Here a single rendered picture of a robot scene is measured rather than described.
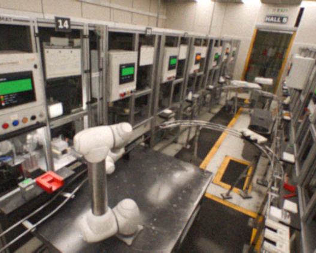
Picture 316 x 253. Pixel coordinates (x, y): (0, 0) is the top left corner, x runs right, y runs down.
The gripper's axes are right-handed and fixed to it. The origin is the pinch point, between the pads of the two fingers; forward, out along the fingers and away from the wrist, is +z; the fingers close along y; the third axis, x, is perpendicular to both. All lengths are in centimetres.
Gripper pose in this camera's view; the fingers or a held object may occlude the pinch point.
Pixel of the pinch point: (75, 152)
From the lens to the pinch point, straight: 193.9
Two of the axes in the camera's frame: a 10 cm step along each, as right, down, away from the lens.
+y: 0.9, -9.0, -4.2
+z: -8.6, -2.9, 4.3
